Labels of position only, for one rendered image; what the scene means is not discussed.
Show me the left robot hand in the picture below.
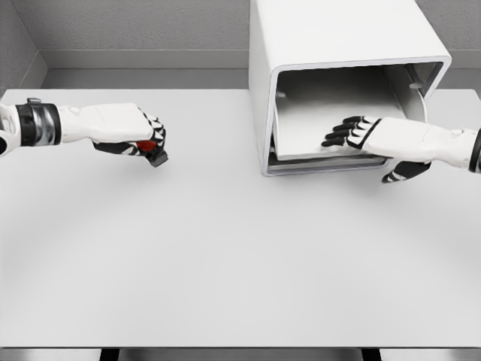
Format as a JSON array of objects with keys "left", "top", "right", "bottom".
[{"left": 83, "top": 103, "right": 167, "bottom": 157}]

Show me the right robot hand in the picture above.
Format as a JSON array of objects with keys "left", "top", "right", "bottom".
[{"left": 321, "top": 116, "right": 432, "bottom": 184}]

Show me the red and black load switch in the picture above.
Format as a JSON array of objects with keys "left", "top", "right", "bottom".
[{"left": 135, "top": 140, "right": 169, "bottom": 168}]

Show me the white cabinet drawer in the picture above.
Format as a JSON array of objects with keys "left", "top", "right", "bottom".
[{"left": 268, "top": 96, "right": 428, "bottom": 169}]

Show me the white tabletop storage cabinet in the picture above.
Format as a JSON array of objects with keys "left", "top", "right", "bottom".
[{"left": 248, "top": 0, "right": 452, "bottom": 178}]

